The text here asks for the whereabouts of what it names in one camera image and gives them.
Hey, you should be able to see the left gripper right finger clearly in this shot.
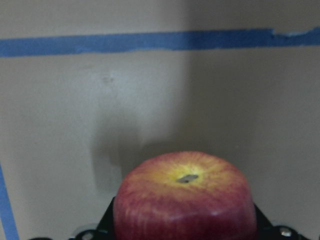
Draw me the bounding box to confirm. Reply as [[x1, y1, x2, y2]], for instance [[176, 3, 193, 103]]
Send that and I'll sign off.
[[254, 204, 308, 240]]

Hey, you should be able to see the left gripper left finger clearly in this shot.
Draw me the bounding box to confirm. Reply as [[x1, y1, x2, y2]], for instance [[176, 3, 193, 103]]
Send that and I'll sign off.
[[74, 197, 116, 240]]

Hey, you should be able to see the red yellow apple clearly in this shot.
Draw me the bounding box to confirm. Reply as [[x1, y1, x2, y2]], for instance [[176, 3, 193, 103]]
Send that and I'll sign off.
[[113, 151, 258, 240]]

